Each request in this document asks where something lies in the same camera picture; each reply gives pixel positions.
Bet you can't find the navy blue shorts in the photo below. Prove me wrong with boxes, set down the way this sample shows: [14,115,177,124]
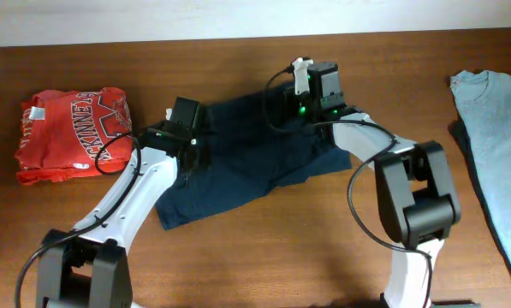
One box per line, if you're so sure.
[155,83,352,230]

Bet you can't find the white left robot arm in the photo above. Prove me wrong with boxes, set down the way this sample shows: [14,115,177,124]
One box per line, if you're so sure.
[35,98,205,308]

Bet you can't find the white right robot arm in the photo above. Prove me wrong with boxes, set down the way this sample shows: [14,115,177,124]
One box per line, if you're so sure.
[284,57,460,307]

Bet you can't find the folded red t-shirt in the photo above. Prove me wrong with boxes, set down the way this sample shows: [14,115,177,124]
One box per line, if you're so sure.
[15,87,132,185]

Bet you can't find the dark garment under grey shirt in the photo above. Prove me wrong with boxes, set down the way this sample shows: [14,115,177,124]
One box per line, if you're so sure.
[448,119,511,276]

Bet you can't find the grey t-shirt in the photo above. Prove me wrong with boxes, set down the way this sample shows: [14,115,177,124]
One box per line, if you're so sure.
[450,70,511,263]

